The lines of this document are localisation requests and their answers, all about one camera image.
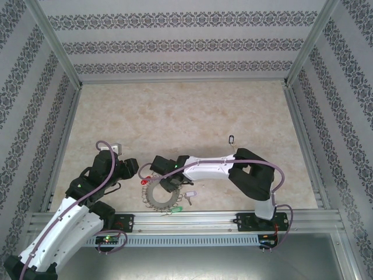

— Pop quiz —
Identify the large keyring with wire loops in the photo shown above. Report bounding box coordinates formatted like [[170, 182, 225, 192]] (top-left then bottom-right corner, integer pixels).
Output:
[[141, 174, 187, 211]]

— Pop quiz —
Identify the small circuit board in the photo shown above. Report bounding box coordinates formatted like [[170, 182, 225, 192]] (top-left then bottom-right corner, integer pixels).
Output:
[[259, 233, 279, 244], [95, 235, 120, 244]]

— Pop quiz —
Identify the grey metal sheet panel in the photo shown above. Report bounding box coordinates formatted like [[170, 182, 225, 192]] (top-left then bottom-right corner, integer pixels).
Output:
[[55, 246, 349, 280]]

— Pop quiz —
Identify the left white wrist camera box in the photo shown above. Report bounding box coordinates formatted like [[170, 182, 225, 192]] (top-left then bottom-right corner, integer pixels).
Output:
[[100, 142, 124, 155]]

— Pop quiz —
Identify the aluminium side rail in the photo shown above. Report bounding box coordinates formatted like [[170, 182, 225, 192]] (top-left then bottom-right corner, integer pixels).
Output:
[[284, 84, 332, 210], [39, 86, 84, 212]]

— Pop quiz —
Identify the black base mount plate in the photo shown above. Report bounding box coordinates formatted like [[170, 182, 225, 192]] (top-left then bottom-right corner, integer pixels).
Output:
[[236, 212, 290, 233], [112, 213, 135, 233]]

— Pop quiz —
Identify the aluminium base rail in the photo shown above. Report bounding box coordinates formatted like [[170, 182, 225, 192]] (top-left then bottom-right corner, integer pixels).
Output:
[[27, 209, 342, 234]]

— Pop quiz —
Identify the slotted grey cable duct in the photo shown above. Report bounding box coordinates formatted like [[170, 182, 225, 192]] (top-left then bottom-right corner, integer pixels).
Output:
[[84, 235, 260, 247]]

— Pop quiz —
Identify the aluminium back rail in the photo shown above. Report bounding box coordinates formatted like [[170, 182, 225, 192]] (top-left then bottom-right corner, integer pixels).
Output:
[[78, 76, 289, 86]]

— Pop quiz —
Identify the aluminium frame bar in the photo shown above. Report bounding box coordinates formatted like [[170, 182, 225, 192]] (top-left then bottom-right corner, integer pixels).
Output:
[[332, 233, 361, 280], [16, 233, 40, 259]]

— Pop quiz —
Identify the aluminium frame post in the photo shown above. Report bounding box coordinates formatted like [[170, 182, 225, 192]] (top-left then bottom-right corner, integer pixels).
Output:
[[284, 0, 341, 88], [22, 0, 84, 88]]

